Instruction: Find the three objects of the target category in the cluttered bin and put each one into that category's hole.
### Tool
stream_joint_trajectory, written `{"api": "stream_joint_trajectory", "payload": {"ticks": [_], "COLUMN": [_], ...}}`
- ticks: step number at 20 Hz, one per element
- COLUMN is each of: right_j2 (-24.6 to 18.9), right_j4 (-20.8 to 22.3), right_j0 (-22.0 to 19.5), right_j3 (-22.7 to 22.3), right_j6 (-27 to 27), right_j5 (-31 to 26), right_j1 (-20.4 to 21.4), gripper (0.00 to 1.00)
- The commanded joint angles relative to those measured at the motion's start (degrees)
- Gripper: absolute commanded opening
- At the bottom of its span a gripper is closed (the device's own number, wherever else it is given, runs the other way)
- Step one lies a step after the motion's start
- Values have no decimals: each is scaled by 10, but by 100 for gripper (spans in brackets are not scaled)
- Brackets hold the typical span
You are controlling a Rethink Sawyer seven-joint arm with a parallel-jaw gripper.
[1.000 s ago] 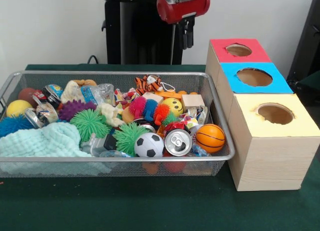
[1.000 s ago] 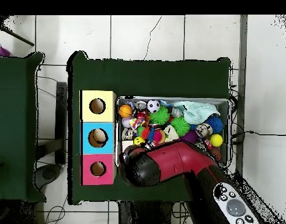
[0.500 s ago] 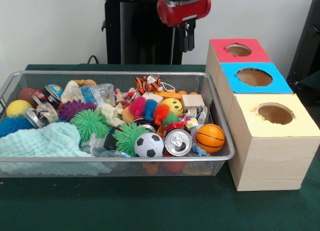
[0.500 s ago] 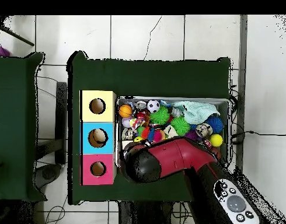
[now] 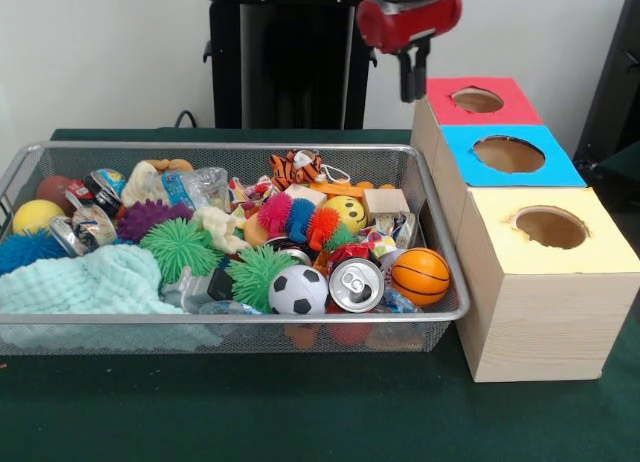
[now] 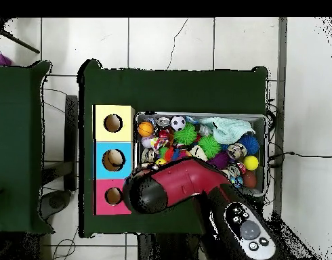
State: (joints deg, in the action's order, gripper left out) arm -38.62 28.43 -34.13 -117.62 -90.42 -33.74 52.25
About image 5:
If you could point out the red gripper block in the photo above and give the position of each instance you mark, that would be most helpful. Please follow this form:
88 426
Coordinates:
405 24

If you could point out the wooden box with three holes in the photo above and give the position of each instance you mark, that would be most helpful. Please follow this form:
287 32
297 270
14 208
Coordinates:
540 322

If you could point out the silver mesh bin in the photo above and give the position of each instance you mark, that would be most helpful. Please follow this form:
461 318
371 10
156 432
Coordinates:
225 318

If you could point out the orange tiger plush toy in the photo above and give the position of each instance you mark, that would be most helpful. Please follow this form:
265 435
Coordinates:
295 168

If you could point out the yellow smiley face ball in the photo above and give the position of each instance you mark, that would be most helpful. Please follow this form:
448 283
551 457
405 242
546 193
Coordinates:
347 213

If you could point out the orange basketball toy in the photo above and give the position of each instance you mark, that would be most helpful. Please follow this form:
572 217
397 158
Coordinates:
421 276

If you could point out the black flat panel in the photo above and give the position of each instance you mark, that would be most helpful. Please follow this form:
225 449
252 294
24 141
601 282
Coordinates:
620 82

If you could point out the silver soda can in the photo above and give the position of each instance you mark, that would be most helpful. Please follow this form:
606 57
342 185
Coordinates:
356 285

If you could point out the black and white soccer ball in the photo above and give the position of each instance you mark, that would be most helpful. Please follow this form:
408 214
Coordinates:
298 290

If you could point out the green spiky ball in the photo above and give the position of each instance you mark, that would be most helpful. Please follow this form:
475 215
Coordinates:
257 277
177 247

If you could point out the mint green cloth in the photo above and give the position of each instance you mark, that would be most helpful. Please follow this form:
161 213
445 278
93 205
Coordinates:
75 282

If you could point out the plain yellow ball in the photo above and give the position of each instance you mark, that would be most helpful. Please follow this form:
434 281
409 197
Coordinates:
36 216

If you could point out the blue spiky ball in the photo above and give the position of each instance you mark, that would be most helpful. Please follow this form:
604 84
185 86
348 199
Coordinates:
27 249

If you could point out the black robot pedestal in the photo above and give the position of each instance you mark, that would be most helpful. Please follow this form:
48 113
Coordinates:
295 82

